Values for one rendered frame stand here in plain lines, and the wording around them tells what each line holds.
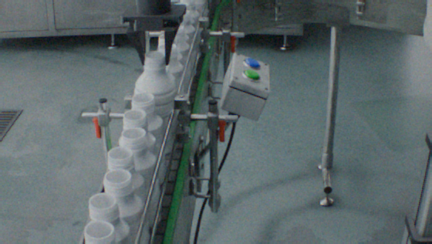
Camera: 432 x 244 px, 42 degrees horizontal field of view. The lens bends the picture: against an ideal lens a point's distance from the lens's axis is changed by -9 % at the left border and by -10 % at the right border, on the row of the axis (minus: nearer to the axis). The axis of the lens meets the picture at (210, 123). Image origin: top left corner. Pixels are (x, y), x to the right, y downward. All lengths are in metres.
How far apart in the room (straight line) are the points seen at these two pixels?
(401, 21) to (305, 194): 0.94
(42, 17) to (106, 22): 0.51
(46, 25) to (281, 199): 2.48
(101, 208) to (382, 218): 2.04
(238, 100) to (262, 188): 1.68
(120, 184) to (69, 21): 3.73
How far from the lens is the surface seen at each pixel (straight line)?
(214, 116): 1.10
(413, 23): 2.45
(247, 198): 2.77
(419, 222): 1.49
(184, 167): 1.12
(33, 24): 4.59
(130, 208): 0.81
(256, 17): 2.31
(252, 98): 1.18
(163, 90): 1.02
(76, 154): 3.18
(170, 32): 0.98
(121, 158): 0.87
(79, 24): 4.46
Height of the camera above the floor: 1.60
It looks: 28 degrees down
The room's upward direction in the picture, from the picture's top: 1 degrees counter-clockwise
